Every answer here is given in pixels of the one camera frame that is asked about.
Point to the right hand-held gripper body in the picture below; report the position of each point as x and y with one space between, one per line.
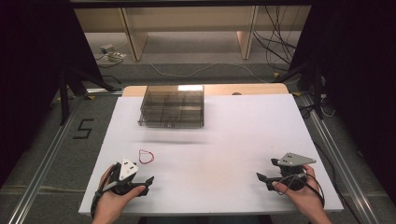
292 169

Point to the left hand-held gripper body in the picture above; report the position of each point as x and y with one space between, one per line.
127 169

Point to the person's right hand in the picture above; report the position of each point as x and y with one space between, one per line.
302 194

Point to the person's left hand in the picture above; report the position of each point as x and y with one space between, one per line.
110 202

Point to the red rubber band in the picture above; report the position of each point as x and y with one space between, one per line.
139 157

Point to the transparent plastic drawer organizer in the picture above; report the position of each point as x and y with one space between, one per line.
172 107

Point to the short aluminium bar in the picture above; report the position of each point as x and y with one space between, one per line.
104 90

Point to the black tripod stand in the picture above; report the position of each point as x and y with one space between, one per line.
317 90
63 93

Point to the dark curtain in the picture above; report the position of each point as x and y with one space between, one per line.
358 77
31 77

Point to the white power strip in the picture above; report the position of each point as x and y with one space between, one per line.
107 48

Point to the aluminium floor rail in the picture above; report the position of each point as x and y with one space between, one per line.
40 168
339 168

